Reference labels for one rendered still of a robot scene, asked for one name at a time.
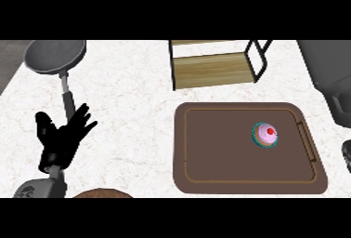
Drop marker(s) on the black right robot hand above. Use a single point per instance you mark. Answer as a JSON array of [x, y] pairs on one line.
[[347, 155]]

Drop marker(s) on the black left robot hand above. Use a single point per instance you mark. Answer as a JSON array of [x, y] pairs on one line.
[[63, 139]]

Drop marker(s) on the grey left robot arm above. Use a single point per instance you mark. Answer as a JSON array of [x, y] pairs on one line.
[[43, 187]]

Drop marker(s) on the brown tray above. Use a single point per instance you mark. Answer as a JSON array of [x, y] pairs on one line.
[[247, 148]]

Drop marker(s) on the pink frosted cupcake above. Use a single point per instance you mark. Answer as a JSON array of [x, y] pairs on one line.
[[266, 135]]

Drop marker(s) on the brown round object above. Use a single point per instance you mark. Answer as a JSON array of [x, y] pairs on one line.
[[102, 193]]

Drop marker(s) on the dark grey appliance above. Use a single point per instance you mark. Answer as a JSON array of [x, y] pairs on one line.
[[331, 77]]

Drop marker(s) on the grey frying pan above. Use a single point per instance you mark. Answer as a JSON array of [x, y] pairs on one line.
[[55, 56]]

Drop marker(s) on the wooden tiered shelf black frame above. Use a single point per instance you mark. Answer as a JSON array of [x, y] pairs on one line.
[[213, 69]]

